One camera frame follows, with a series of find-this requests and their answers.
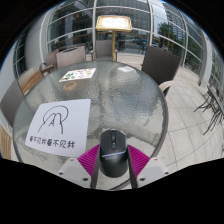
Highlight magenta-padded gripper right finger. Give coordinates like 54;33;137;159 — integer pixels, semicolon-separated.
126;143;170;190

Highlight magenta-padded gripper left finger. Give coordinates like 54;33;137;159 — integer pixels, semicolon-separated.
56;143;102;190

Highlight black computer mouse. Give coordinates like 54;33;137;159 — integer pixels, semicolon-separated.
99;129;129;179

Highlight wooden slat bench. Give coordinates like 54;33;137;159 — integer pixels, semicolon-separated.
0;124;13;160
18;68;44;96

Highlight black metal chairs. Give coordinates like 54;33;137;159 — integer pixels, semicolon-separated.
194;84;224;136

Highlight colourful printed menu card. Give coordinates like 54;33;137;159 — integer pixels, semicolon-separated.
58;67;97;83

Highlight dark brown wicker chair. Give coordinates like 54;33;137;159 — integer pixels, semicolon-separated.
140;45;183;98

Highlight gold-framed sign stand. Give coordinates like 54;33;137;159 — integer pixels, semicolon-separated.
95;14;133;63

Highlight golden ring in table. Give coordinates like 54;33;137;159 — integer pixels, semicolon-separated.
63;81;78;92

